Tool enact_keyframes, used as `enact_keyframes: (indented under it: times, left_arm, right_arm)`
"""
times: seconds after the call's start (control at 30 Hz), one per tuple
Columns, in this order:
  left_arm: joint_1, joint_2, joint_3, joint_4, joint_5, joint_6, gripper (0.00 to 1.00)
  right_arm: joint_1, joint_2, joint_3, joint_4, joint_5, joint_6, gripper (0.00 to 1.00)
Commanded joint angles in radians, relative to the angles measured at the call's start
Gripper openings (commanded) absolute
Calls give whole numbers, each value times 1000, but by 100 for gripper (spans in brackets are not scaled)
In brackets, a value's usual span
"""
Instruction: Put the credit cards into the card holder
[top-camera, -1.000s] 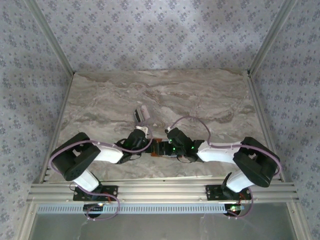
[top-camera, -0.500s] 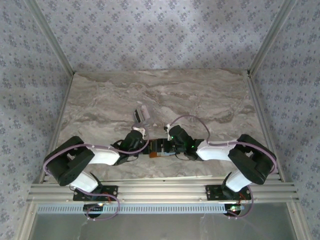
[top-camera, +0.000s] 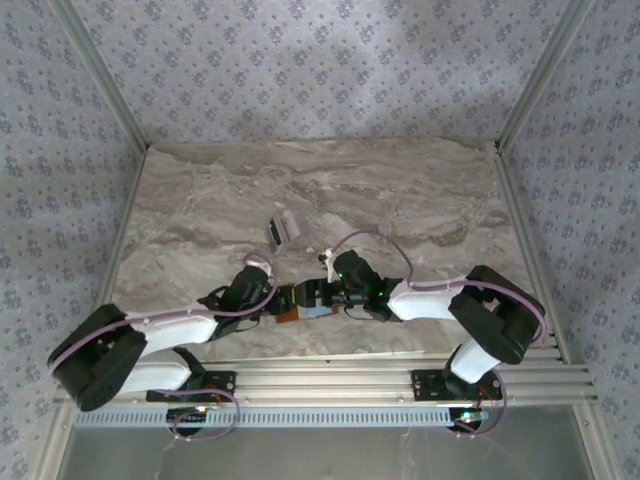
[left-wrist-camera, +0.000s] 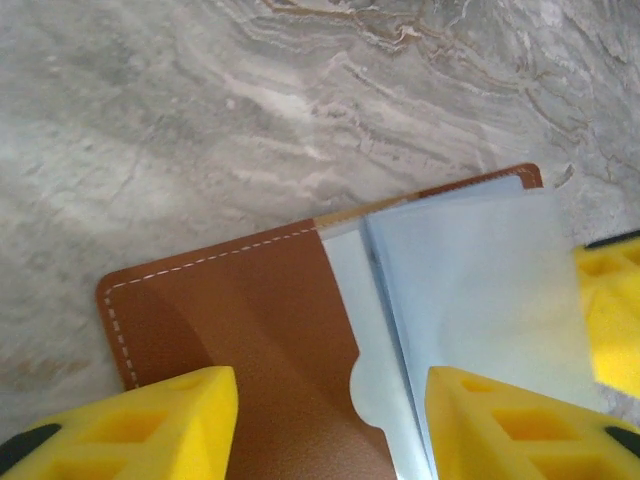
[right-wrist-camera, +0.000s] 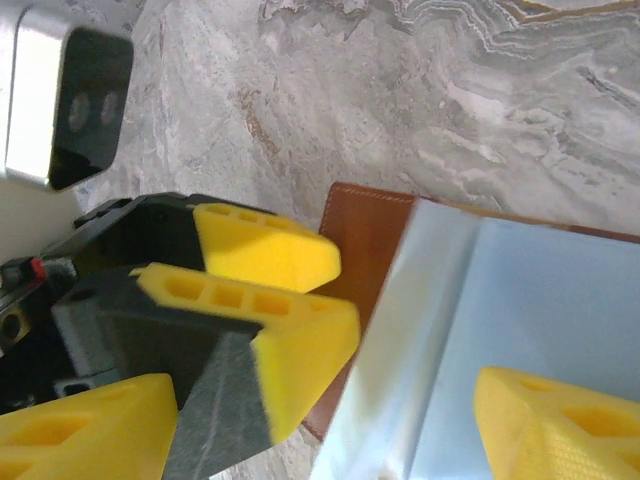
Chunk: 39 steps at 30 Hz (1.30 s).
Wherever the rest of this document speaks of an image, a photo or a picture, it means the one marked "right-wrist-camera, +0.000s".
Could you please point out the brown leather card holder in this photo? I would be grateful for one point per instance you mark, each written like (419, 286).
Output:
(360, 235)

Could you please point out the dark grey credit card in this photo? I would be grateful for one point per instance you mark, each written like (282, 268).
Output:
(225, 400)

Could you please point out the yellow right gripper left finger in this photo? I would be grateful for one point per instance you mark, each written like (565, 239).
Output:
(85, 435)

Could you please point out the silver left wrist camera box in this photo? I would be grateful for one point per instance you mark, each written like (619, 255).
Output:
(35, 100)

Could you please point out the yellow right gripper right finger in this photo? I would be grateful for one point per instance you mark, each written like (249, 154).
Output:
(550, 430)

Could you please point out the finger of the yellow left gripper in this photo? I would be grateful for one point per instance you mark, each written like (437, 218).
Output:
(270, 255)
(310, 360)

